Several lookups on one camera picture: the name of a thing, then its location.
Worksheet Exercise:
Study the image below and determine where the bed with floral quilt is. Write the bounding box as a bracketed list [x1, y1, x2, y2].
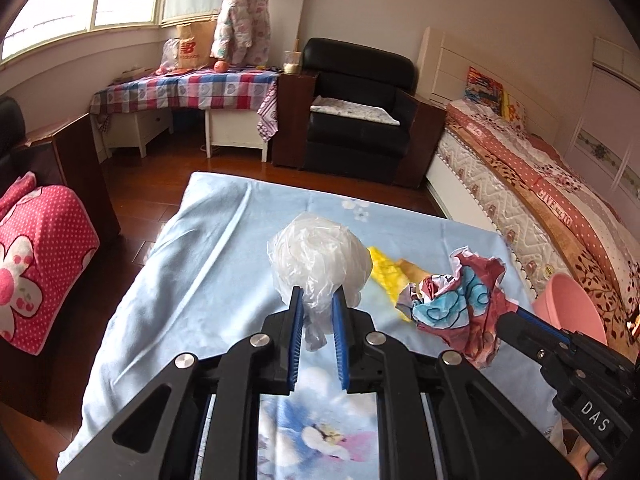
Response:
[434, 100, 639, 359]

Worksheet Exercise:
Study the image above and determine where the black leather armchair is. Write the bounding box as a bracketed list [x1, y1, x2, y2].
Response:
[303, 37, 416, 183]

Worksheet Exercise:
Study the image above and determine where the yellow pillow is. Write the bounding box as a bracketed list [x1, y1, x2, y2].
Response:
[501, 91, 526, 132]

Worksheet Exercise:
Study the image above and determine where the pink polka dot cushion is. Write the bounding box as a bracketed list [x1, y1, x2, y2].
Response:
[0, 171, 100, 356]

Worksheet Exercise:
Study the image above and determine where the checkered tablecloth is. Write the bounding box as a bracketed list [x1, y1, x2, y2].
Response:
[89, 70, 279, 141]

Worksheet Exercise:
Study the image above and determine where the red blue paper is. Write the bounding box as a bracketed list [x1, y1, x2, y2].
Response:
[395, 247, 518, 368]

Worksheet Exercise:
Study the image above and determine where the hanging floral jacket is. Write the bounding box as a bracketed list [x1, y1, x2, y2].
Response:
[209, 0, 271, 66]

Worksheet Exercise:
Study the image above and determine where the white wardrobe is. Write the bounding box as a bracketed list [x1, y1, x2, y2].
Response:
[556, 37, 639, 232]

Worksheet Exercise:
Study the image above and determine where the drink cup with straw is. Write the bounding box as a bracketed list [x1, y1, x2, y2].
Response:
[282, 51, 302, 75]

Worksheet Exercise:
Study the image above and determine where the white plastic bag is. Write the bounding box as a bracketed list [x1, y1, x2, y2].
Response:
[267, 212, 372, 351]

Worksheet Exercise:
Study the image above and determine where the right hand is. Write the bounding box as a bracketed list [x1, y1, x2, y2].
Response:
[548, 417, 606, 480]

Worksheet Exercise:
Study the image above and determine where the white side table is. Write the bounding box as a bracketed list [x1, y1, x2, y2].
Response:
[205, 108, 268, 162]

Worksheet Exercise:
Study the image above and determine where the brown wooden side cabinet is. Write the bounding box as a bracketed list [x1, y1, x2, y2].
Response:
[271, 72, 318, 169]

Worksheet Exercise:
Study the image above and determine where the orange fruit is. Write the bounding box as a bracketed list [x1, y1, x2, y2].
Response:
[214, 60, 229, 74]

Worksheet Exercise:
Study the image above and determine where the white seat cushion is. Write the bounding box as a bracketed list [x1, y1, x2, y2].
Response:
[310, 96, 400, 126]

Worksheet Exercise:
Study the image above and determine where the white headboard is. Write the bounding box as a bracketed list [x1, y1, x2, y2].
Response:
[416, 27, 561, 144]

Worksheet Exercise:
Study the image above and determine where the colourful pillow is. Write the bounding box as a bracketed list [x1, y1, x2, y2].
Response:
[464, 66, 504, 115]

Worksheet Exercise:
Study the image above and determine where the pink trash bucket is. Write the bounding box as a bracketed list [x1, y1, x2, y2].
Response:
[533, 273, 608, 346]

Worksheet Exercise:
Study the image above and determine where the yellow foam net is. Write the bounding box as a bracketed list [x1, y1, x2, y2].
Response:
[368, 246, 431, 307]

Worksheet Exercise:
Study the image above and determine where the black chair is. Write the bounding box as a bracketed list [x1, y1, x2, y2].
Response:
[0, 96, 26, 190]

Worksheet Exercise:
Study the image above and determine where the window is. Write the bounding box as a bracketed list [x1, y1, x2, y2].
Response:
[0, 0, 222, 64]

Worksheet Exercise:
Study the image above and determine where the brown paper shopping bag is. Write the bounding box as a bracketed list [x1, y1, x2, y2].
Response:
[177, 18, 217, 70]

